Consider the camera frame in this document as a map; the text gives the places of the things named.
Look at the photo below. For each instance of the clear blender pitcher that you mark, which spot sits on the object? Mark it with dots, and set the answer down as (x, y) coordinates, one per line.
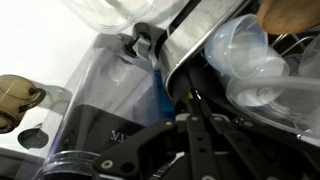
(115, 98)

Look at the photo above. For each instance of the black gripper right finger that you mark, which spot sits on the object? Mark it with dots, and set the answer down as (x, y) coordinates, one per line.
(203, 105)

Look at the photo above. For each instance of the brown glass mug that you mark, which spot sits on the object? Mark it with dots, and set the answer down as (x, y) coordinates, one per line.
(17, 96)

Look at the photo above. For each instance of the translucent plastic cup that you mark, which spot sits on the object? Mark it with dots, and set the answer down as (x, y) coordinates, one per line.
(239, 51)

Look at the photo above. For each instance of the stainless steel dish rack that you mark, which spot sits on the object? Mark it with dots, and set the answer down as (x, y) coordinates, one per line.
(192, 32)

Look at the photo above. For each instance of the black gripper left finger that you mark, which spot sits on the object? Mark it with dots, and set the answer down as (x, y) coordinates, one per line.
(190, 104)

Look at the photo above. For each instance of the clear plastic container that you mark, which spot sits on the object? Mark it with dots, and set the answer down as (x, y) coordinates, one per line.
(288, 103)

